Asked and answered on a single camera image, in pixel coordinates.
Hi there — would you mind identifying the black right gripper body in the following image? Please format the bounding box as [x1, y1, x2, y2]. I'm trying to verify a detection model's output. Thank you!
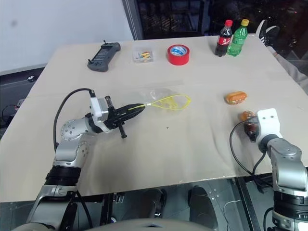
[243, 119, 262, 144]

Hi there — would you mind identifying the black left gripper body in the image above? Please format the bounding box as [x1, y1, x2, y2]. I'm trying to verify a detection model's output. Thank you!
[103, 95, 128, 140]

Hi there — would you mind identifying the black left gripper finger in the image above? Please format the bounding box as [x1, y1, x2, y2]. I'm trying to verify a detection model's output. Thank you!
[117, 103, 146, 114]
[120, 107, 146, 124]

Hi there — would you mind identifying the round orange snack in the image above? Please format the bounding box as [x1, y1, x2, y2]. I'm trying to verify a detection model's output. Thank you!
[237, 110, 256, 123]

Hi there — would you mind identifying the clear bag with yellow zipper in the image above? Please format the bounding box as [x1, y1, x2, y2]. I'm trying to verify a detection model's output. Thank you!
[127, 88, 193, 113]

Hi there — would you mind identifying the hot dog bun toy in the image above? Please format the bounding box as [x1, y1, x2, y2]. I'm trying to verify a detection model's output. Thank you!
[225, 90, 248, 105]

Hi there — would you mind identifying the beige table cloth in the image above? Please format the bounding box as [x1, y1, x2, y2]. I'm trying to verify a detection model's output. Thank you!
[0, 34, 308, 203]

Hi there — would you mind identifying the clear plastic box of bits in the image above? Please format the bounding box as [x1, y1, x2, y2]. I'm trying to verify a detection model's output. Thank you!
[131, 46, 156, 64]

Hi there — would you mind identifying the dark grey handheld remote controller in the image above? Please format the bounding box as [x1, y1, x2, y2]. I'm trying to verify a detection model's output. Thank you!
[86, 39, 121, 72]

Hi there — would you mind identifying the grey trouser leg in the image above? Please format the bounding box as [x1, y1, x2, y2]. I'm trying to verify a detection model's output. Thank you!
[266, 46, 308, 95]

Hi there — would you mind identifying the red tape roll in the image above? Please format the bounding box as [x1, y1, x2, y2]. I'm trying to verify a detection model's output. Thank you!
[167, 44, 191, 66]

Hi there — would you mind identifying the green bottle with yellow cap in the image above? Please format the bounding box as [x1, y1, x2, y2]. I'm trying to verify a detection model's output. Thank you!
[226, 18, 250, 57]

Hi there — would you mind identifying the cola bottle with red cap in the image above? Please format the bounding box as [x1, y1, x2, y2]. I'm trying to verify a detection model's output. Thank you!
[214, 20, 233, 58]

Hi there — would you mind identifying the black and white sneaker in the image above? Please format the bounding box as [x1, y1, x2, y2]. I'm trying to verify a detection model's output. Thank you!
[255, 19, 281, 47]

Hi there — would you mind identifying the dark rounded shape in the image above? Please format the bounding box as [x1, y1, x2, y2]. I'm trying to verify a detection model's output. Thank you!
[188, 185, 224, 223]
[141, 188, 167, 218]

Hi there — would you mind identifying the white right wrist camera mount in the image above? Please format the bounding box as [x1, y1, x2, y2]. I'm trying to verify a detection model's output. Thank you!
[256, 108, 283, 144]

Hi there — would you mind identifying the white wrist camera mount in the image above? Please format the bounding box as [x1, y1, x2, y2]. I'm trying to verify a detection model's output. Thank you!
[89, 96, 108, 132]
[256, 108, 283, 144]

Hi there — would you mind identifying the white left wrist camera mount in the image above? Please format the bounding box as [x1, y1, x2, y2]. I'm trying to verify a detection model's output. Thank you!
[89, 96, 108, 132]

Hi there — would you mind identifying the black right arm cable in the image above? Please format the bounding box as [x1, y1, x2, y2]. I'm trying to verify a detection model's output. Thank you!
[229, 121, 268, 193]

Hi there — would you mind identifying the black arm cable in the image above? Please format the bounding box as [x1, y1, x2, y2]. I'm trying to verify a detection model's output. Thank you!
[229, 121, 268, 193]
[52, 88, 96, 154]

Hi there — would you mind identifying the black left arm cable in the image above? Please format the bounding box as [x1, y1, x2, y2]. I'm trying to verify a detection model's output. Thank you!
[52, 88, 96, 154]

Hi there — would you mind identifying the black floor cable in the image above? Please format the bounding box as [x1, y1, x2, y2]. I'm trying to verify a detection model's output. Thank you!
[0, 103, 20, 128]

